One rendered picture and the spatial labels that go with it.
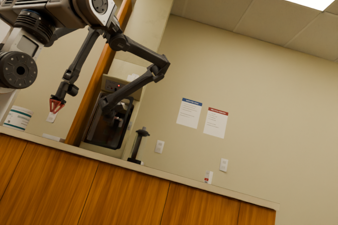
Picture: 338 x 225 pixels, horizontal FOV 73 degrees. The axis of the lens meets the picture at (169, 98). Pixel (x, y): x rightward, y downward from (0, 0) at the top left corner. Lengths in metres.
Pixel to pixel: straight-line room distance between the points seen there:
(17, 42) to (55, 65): 1.54
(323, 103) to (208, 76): 1.27
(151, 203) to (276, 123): 1.60
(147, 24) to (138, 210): 1.49
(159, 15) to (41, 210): 1.72
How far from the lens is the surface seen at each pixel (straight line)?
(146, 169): 1.46
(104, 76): 1.82
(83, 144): 1.82
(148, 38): 2.08
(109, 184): 1.50
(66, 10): 0.99
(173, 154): 2.21
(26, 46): 1.09
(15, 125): 1.80
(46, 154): 1.60
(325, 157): 2.83
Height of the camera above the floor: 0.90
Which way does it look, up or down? 19 degrees up
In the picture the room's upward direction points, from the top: 16 degrees clockwise
